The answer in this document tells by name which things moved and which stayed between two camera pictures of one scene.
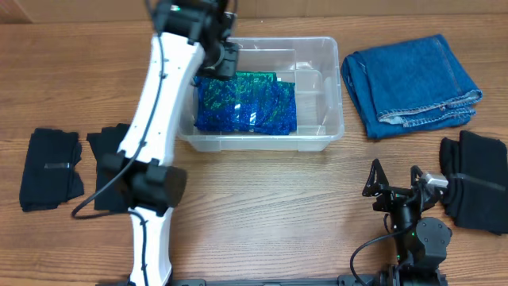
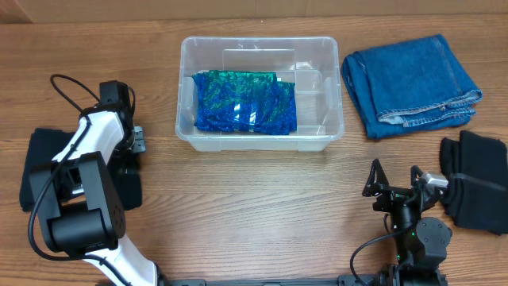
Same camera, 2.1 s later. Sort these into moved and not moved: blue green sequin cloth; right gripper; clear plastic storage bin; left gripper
Moved: left gripper
Not moved: right gripper; clear plastic storage bin; blue green sequin cloth
